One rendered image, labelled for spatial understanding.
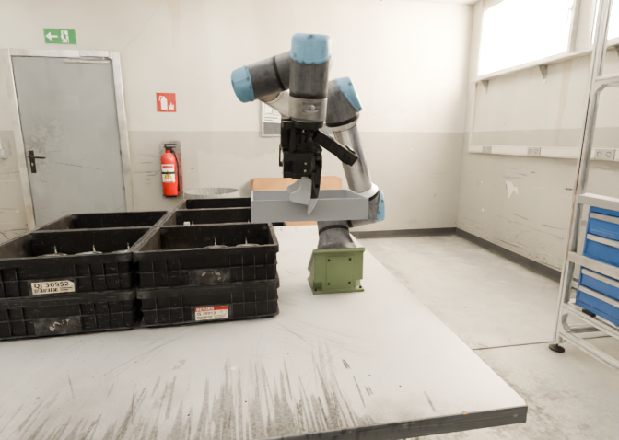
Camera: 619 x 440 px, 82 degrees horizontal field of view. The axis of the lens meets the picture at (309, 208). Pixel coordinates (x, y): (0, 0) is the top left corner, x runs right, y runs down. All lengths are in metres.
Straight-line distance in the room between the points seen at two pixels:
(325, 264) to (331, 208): 0.45
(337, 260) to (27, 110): 4.01
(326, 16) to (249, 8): 0.84
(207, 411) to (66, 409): 0.28
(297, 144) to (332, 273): 0.63
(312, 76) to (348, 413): 0.65
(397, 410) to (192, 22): 4.10
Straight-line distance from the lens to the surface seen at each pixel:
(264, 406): 0.83
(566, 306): 2.57
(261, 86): 0.81
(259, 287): 1.08
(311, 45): 0.69
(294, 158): 0.72
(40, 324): 1.23
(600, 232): 2.39
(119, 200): 4.48
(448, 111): 4.85
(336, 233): 1.28
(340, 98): 1.15
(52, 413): 0.95
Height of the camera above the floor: 1.23
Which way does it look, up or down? 11 degrees down
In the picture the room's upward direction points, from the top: straight up
